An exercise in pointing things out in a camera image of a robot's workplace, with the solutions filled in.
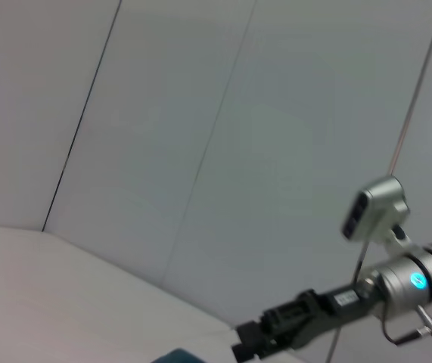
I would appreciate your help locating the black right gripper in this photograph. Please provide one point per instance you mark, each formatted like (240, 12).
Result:
(314, 314)

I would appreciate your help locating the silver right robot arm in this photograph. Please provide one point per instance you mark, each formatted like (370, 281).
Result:
(416, 283)

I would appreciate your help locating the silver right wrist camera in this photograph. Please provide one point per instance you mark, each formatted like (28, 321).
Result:
(378, 210)

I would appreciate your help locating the teal blue t-shirt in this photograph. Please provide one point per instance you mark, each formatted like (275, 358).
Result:
(179, 356)

